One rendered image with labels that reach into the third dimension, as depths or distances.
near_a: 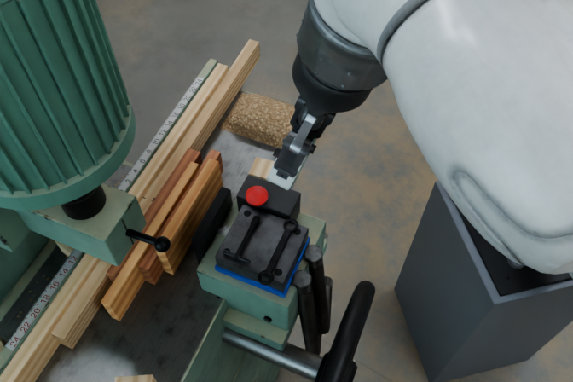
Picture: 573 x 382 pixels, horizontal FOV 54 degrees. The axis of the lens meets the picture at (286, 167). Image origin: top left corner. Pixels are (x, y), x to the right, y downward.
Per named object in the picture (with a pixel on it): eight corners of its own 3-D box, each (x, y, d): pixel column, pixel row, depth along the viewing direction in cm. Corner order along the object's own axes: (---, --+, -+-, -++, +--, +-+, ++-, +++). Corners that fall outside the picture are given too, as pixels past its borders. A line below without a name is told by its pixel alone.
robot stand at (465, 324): (483, 268, 180) (556, 155, 131) (527, 360, 163) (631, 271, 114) (393, 288, 176) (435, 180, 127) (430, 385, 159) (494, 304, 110)
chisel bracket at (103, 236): (122, 273, 72) (104, 242, 65) (31, 235, 75) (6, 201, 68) (152, 226, 76) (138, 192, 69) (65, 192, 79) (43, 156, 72)
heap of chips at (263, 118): (295, 153, 94) (295, 139, 91) (219, 128, 97) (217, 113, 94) (315, 115, 98) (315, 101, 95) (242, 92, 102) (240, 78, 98)
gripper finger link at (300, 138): (338, 94, 52) (317, 134, 49) (321, 125, 56) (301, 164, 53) (315, 81, 52) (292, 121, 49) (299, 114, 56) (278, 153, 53)
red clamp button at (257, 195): (262, 211, 74) (262, 206, 73) (241, 203, 75) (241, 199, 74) (271, 193, 75) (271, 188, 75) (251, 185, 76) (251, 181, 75)
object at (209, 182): (173, 274, 81) (164, 251, 75) (164, 271, 81) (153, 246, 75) (223, 189, 89) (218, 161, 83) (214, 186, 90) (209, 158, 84)
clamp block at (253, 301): (286, 335, 79) (287, 311, 72) (201, 299, 82) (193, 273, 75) (324, 247, 87) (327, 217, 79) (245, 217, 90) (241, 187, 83)
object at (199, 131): (72, 349, 75) (63, 339, 71) (60, 344, 75) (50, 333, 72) (260, 57, 107) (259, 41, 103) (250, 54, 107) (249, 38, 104)
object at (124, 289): (119, 321, 77) (109, 305, 72) (111, 317, 77) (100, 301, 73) (203, 184, 90) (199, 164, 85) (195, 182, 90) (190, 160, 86)
